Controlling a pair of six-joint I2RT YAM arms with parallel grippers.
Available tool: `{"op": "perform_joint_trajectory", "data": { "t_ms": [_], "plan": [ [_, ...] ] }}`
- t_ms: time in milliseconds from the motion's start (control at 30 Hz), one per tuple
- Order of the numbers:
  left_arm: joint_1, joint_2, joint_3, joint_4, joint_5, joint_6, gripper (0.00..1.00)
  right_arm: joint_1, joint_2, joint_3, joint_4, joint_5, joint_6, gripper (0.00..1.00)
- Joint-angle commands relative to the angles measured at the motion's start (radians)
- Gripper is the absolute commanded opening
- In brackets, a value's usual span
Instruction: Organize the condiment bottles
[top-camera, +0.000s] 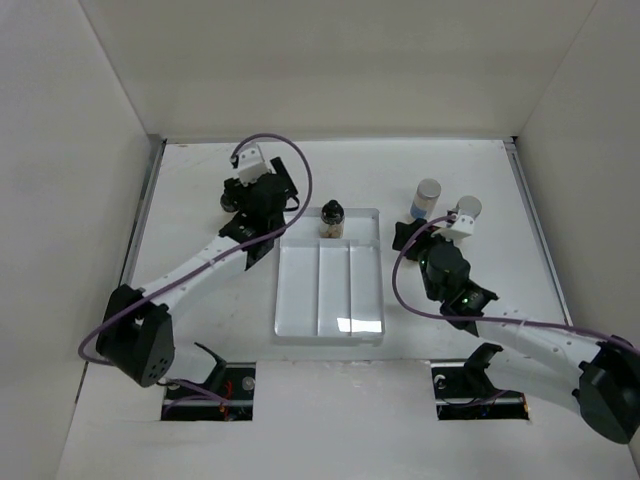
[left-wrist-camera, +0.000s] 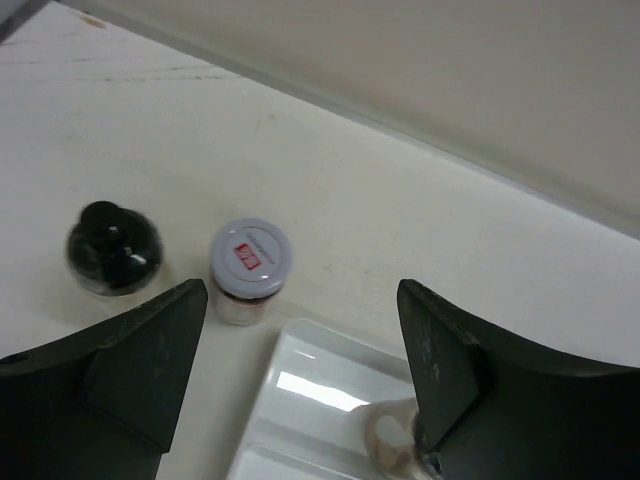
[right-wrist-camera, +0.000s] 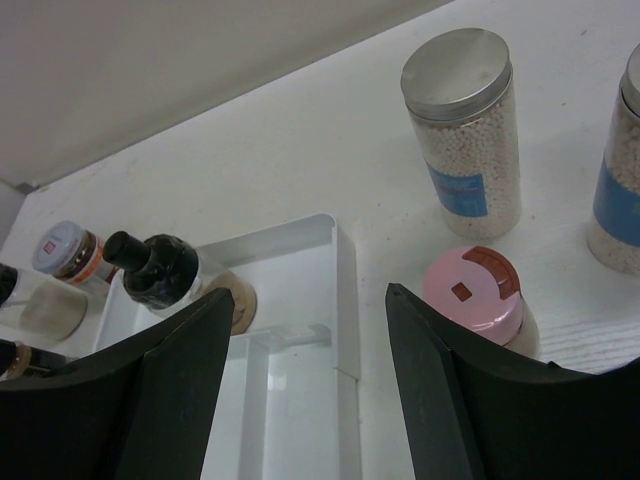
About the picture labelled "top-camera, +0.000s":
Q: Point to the black round cap jar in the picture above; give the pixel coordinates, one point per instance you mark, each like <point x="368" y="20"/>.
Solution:
<point x="228" y="204"/>

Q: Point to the aluminium frame rail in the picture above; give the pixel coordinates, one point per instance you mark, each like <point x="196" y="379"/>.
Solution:
<point x="157" y="148"/>
<point x="535" y="223"/>

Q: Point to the black round cap bottle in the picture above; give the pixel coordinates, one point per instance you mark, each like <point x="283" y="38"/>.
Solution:
<point x="332" y="220"/>

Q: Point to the silver cap blue-band bottle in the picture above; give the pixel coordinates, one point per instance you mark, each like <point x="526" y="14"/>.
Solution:
<point x="469" y="206"/>

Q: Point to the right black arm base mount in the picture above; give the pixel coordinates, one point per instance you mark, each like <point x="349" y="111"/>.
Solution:
<point x="463" y="391"/>

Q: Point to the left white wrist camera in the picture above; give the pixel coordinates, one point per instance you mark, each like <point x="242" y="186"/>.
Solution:
<point x="249" y="164"/>

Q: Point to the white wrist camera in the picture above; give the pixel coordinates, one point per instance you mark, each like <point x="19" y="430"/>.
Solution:
<point x="458" y="226"/>
<point x="249" y="164"/>

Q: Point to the clear acrylic organizer tray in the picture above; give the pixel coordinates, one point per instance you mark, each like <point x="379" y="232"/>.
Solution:
<point x="330" y="291"/>

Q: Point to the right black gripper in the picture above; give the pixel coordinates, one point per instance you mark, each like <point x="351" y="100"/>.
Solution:
<point x="421" y="237"/>

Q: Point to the right aluminium frame rail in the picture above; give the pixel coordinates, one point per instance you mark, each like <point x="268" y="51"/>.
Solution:
<point x="535" y="223"/>

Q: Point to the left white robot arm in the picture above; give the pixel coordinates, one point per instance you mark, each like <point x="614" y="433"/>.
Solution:
<point x="138" y="335"/>

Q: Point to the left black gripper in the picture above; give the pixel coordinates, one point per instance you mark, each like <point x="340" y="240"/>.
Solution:
<point x="242" y="192"/>

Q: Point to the left aluminium frame rail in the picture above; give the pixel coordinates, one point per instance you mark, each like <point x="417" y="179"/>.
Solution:
<point x="157" y="148"/>

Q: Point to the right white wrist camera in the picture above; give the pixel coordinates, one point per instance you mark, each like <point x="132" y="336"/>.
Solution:
<point x="458" y="226"/>

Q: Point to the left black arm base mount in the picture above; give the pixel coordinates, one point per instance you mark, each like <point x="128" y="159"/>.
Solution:
<point x="225" y="395"/>

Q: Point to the silver cap blue bottle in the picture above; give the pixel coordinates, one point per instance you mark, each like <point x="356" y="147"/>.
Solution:
<point x="425" y="199"/>

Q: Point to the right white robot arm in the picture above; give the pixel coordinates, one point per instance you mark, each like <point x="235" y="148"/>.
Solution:
<point x="593" y="375"/>

